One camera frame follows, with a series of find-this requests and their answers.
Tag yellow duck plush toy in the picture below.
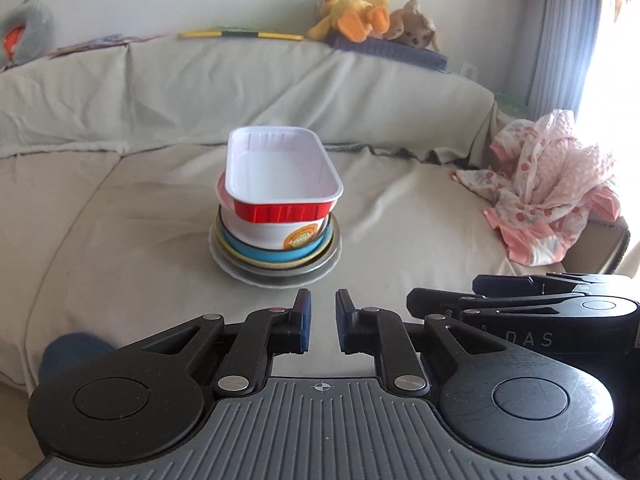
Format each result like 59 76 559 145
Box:
306 0 390 44

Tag white paper bowl orange sticker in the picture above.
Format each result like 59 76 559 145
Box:
214 171 333 252

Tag white bowl yellow rim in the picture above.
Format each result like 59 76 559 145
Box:
210 217 334 269

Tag beige sofa cover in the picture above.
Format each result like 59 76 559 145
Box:
0 34 632 396

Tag grey neck pillow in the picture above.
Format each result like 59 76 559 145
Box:
1 0 53 72

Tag yellow black stick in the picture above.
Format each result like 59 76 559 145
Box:
178 28 305 41

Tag stainless steel bowl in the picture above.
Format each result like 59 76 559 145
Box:
208 214 342 278

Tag red white foil tray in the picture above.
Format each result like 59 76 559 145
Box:
224 126 344 223

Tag blue ceramic bowl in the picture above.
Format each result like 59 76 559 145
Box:
217 210 333 264

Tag blue jeans knee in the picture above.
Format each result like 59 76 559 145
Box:
38 332 115 382

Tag books on sofa back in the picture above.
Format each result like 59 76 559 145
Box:
48 35 157 58

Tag navy striped cushion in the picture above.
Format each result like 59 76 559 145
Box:
326 32 448 73

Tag pink floral baby clothes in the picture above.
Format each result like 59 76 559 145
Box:
452 110 620 266

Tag white plate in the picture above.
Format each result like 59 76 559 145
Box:
212 256 338 289

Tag grey curtain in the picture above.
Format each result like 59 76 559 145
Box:
528 0 602 118

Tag brown dog plush toy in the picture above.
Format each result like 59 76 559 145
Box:
383 0 439 52

